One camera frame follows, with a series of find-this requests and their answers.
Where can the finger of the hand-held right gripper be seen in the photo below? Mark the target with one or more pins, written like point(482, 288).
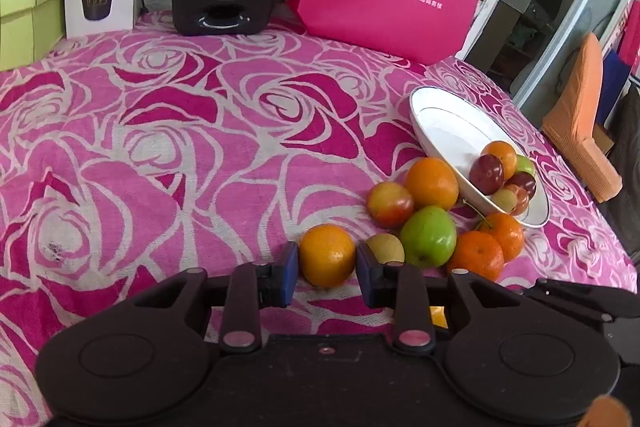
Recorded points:
point(575, 297)

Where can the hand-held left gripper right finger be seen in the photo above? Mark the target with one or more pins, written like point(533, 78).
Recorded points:
point(366, 277)

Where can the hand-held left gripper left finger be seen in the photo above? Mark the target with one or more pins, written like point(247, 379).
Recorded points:
point(290, 274)

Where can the small tan longan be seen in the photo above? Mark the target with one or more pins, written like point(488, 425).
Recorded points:
point(387, 249)
point(501, 201)

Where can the green apple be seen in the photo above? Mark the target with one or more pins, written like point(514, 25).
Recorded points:
point(428, 237)
point(525, 164)

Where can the red green plum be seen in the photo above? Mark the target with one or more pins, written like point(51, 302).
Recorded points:
point(520, 202)
point(390, 204)

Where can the large orange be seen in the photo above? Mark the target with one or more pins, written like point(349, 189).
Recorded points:
point(438, 317)

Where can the tangerine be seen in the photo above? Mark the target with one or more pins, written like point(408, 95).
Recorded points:
point(475, 257)
point(507, 232)

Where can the dark red plum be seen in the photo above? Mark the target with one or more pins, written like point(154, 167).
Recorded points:
point(485, 174)
point(522, 182)

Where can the white plate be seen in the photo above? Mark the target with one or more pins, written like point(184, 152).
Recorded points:
point(445, 122)

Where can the person's left hand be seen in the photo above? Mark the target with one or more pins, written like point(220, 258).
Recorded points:
point(606, 413)

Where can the chair with orange cover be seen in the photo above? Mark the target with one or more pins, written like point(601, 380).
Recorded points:
point(580, 117)

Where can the pink rose tablecloth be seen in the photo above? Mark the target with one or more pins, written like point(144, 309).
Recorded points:
point(150, 157)

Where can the green shoe box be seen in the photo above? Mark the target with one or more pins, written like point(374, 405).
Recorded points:
point(25, 37)

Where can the grey door frame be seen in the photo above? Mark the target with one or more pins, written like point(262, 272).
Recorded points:
point(565, 57)

